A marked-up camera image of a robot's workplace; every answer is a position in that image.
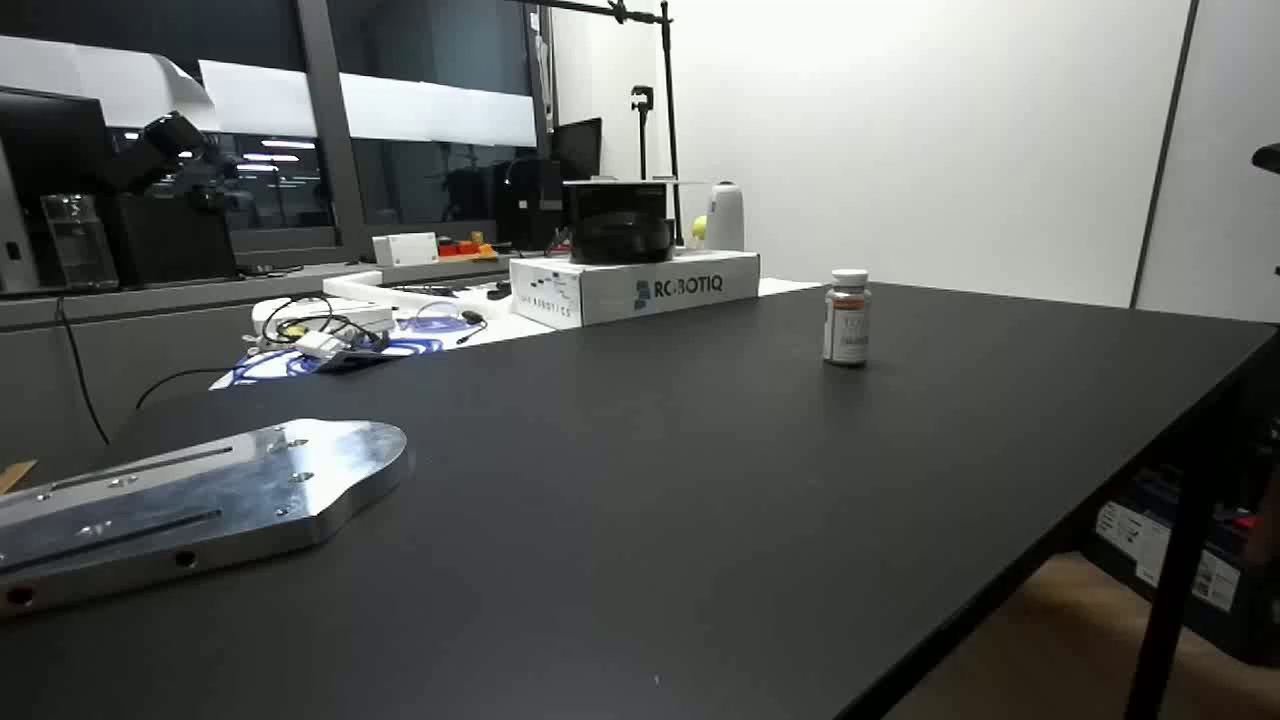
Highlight black vertical frame pole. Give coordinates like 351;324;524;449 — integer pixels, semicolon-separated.
655;0;686;246

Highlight black hanging cable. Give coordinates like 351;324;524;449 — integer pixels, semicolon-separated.
52;295;118;451

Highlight small white box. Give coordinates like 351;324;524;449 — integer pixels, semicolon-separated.
366;228;442;277

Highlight white plastic jug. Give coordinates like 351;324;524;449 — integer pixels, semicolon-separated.
702;177;748;257

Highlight black camera stand pole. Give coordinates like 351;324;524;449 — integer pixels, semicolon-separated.
628;86;661;184

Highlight white Robotiq cardboard box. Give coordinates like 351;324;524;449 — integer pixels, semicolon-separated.
507;250;763;333

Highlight dark storage box white labels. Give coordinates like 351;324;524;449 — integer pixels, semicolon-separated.
1084;458;1280;674

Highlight black table leg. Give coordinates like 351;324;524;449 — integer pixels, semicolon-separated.
1118;397;1240;720

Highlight white pill bottle red label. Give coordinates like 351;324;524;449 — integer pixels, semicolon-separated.
819;264;876;371

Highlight silver metal mounting plate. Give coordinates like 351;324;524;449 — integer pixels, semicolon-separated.
0;417;414;622

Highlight orange red small object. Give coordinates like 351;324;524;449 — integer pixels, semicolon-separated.
436;233;505;264

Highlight black computer tower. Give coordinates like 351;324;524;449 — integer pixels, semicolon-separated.
486;151;571;257

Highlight black computer monitor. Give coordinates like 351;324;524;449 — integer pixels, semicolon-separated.
550;117;607;184

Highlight black desk equipment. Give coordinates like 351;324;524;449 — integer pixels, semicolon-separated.
98;112;247;290

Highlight black rectangular case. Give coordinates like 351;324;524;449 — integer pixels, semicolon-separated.
560;177;681;267

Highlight white cable bundle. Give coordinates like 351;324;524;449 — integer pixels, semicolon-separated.
247;292;400;371

